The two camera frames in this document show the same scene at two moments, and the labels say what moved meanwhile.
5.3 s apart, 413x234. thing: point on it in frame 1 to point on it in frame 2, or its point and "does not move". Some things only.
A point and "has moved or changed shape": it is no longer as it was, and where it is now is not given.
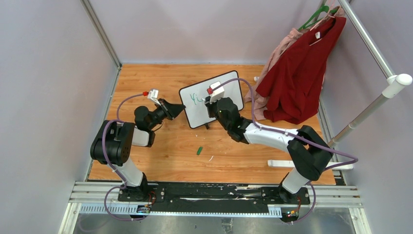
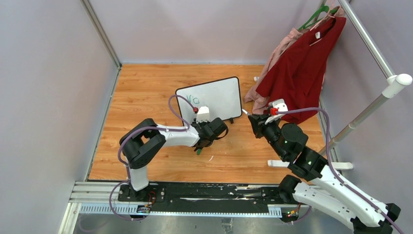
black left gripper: [174, 109] to [201, 123]
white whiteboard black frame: [197, 112] has moved or changed shape
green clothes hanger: [323, 10] does not move
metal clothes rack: [394, 84] does not move
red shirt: [292, 86] does not move
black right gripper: [210, 107] to [258, 126]
